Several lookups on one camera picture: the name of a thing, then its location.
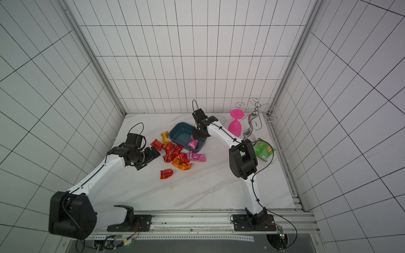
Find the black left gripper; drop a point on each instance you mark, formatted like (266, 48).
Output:
(150, 157)

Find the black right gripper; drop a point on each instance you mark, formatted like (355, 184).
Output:
(201, 131)

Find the pink tea bag front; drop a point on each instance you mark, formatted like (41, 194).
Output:
(194, 143)

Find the pink tea bag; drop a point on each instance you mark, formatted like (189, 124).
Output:
(194, 143)
(196, 157)

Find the red tea bag front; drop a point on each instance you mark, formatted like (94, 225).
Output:
(165, 174)

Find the yellow tea bag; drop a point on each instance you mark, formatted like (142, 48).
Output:
(166, 138)

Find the red tea bag pile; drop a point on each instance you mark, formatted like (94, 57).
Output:
(170, 157)
(183, 158)
(172, 148)

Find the orange tea bag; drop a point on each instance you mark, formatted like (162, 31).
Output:
(180, 165)

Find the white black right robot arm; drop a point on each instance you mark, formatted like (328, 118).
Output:
(243, 164)

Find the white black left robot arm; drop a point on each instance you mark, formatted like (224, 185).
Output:
(73, 213)

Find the teal plastic storage box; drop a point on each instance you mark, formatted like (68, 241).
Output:
(181, 134)

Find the clear plastic cup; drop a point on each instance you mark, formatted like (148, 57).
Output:
(221, 119)

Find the pink plastic goblet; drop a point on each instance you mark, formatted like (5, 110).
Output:
(235, 126)

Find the chrome glass holder stand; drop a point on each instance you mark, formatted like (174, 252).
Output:
(256, 108)

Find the green snack packet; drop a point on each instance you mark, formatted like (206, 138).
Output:
(263, 150)

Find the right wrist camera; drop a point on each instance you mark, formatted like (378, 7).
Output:
(199, 115)

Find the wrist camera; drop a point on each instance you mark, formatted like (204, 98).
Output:
(136, 141)
(199, 115)

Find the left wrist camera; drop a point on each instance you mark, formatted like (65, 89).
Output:
(136, 141)

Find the aluminium mounting rail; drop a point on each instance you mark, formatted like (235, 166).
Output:
(282, 229)

